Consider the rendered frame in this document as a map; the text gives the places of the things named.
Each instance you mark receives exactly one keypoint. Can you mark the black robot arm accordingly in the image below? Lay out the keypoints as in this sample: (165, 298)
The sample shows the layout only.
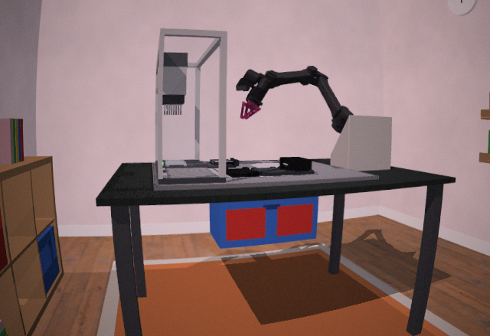
(273, 79)

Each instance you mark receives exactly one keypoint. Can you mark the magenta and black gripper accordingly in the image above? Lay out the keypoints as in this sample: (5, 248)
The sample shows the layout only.
(252, 104)

